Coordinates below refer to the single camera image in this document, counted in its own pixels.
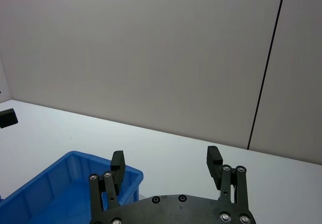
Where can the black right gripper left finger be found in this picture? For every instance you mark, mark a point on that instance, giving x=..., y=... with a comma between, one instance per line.
x=117, y=168

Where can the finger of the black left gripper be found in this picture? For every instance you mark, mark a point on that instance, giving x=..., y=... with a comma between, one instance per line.
x=7, y=119

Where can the blue plastic bin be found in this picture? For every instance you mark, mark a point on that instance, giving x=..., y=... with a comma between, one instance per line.
x=55, y=191

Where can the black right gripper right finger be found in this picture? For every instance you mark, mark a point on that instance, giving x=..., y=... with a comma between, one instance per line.
x=213, y=166

